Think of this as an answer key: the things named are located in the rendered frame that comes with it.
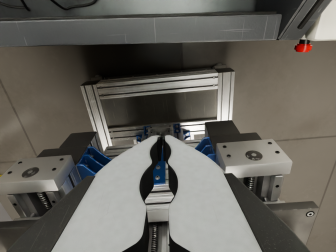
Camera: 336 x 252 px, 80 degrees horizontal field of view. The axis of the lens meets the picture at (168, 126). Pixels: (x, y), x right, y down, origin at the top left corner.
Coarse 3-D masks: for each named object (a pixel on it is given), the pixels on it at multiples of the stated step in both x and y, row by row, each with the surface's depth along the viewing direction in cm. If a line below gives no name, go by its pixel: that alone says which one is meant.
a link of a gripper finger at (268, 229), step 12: (228, 180) 8; (240, 192) 8; (252, 192) 8; (240, 204) 7; (252, 204) 7; (264, 204) 7; (252, 216) 7; (264, 216) 7; (276, 216) 7; (252, 228) 6; (264, 228) 6; (276, 228) 6; (288, 228) 6; (264, 240) 6; (276, 240) 6; (288, 240) 6; (300, 240) 6
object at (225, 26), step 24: (0, 24) 33; (24, 24) 33; (48, 24) 33; (72, 24) 33; (96, 24) 33; (120, 24) 33; (144, 24) 33; (168, 24) 33; (192, 24) 33; (216, 24) 33; (240, 24) 33; (264, 24) 33
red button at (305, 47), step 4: (300, 40) 48; (304, 40) 47; (308, 40) 47; (296, 44) 50; (300, 44) 48; (304, 44) 47; (308, 44) 47; (296, 48) 48; (300, 48) 48; (304, 48) 47; (308, 48) 47
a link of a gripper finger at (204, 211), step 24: (168, 144) 11; (168, 168) 10; (192, 168) 9; (216, 168) 9; (192, 192) 8; (216, 192) 8; (168, 216) 7; (192, 216) 7; (216, 216) 7; (240, 216) 7; (192, 240) 6; (216, 240) 6; (240, 240) 6
